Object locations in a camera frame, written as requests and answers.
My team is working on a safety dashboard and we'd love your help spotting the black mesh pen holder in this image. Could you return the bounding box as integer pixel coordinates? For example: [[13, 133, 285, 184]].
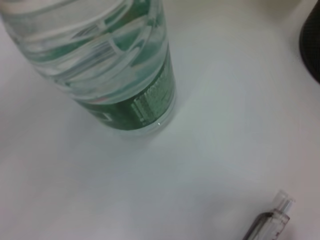
[[298, 0, 320, 85]]

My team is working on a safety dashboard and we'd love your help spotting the water bottle with green label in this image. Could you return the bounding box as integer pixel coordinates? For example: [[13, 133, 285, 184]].
[[0, 0, 177, 137]]

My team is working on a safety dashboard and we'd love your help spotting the grey click pen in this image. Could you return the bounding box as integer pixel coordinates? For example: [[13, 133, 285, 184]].
[[241, 189, 296, 240]]

